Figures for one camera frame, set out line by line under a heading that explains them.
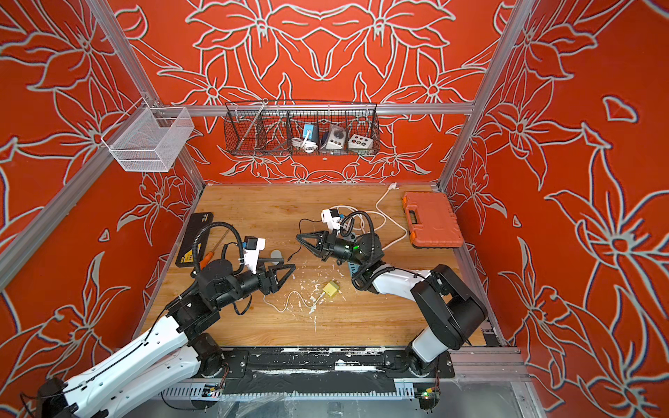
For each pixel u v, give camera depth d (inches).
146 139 34.9
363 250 24.0
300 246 26.4
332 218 28.0
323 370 28.6
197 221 42.3
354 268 35.4
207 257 37.3
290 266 26.3
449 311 17.1
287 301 33.4
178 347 20.1
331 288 33.8
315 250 25.9
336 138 35.9
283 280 25.4
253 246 24.9
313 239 27.0
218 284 21.1
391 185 46.2
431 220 40.0
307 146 33.6
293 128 39.5
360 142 37.1
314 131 33.4
